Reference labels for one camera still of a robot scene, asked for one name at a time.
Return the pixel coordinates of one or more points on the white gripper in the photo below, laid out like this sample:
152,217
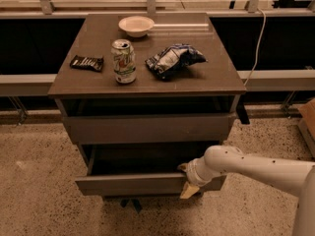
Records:
191,173

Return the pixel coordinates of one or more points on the grey drawer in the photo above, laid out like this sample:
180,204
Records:
148,128
135,170

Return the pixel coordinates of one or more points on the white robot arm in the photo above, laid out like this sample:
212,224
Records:
295,177

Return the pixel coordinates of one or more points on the grey drawer cabinet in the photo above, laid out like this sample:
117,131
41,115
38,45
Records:
212,87

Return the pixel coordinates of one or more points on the crumpled chip bag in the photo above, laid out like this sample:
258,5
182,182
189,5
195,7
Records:
172,59

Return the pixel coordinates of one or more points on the green soda can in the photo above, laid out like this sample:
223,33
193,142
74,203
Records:
123,57

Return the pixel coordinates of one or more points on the cardboard box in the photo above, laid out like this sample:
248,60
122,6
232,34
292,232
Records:
307,123

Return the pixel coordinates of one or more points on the black chocolate bar wrapper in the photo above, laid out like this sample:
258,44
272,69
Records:
87,63

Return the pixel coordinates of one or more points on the white bowl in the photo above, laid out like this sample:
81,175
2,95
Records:
136,26

